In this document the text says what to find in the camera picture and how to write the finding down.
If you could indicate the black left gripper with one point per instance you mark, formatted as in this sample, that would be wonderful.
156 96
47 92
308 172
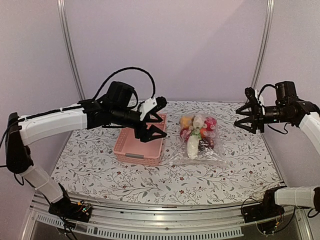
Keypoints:
152 130

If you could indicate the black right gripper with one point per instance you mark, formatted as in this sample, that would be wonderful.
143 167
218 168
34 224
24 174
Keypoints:
252 119

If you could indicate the yellow toy fruit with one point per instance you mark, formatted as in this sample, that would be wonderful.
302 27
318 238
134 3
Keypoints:
186 122

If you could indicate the red toy fruit front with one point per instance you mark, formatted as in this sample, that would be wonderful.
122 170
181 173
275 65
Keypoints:
185 134

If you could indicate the red toy fruit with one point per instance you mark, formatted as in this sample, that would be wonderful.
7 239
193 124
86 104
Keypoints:
185 134
210 124

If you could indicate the pink perforated plastic basket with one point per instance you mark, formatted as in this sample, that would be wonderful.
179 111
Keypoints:
128 149

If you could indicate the white toy vegetable front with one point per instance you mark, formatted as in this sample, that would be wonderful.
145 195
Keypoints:
192 146

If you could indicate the white toy vegetable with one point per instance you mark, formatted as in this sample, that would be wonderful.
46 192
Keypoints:
192 146
198 121

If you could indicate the clear zip top bag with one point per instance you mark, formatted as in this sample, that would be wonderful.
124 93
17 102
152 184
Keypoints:
215 157

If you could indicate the dark purple toy fruit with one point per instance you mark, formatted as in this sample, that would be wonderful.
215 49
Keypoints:
205 146

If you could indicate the orange toy fruit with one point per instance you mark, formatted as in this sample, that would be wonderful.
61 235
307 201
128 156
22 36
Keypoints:
203 133

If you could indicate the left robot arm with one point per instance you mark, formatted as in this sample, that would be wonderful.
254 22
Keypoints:
24 130

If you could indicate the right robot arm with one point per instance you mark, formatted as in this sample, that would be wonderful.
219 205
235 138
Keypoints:
297 151

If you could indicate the floral patterned table mat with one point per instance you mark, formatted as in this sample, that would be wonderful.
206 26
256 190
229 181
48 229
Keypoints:
88 165

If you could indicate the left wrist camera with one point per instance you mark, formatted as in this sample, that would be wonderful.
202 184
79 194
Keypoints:
151 105

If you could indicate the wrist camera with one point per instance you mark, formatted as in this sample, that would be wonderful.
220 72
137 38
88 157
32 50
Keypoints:
255 100
151 105

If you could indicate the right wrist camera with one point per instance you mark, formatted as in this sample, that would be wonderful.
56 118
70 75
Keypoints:
255 100

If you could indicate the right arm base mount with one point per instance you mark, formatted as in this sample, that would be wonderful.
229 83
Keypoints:
261 211

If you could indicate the aluminium front rail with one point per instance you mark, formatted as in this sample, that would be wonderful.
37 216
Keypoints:
121 220

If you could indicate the right aluminium frame post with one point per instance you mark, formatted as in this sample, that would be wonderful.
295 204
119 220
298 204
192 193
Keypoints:
270 5

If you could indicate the aluminium frame post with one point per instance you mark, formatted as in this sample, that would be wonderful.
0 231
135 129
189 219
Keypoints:
61 6
270 5

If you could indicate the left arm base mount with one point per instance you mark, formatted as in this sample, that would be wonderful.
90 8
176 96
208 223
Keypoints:
66 209

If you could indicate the left aluminium frame post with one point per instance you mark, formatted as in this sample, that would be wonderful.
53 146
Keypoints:
61 6

